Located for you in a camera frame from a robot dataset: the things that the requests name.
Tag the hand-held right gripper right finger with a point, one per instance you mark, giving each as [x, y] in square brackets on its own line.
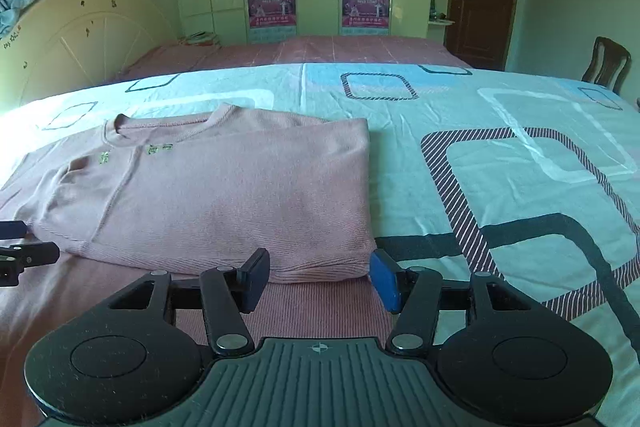
[384, 279]

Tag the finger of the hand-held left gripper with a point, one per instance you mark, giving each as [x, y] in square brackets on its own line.
[30, 254]
[12, 229]

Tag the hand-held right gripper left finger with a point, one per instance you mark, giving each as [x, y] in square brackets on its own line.
[256, 279]

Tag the pink knit sweater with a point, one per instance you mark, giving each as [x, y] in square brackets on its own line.
[225, 192]

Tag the teal blanket with square pattern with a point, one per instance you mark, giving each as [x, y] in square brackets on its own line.
[500, 167]

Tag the cream wooden headboard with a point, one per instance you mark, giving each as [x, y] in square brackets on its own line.
[75, 37]

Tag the small pile on bed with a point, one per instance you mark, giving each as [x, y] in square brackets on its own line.
[201, 39]

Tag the dark wooden chair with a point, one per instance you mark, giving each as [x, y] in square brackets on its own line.
[605, 64]

